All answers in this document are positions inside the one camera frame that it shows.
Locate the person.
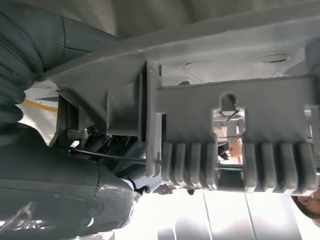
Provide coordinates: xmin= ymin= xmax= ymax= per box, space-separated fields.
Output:
xmin=291 ymin=187 xmax=320 ymax=230

